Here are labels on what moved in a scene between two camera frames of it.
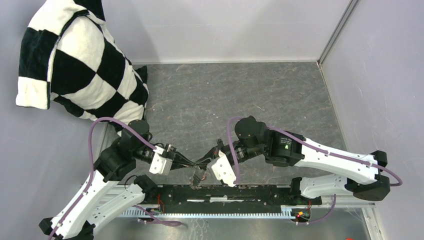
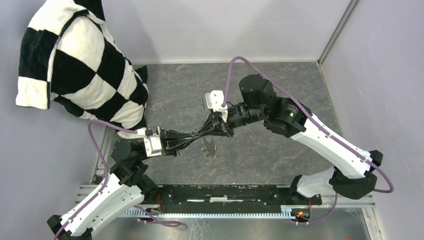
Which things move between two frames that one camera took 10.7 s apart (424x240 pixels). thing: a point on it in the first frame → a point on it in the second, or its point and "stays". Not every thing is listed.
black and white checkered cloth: [68, 55] stays
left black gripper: [179, 157] → [171, 147]
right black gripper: [210, 155] → [216, 122]
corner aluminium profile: [340, 27] stays
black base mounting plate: [224, 198] stays
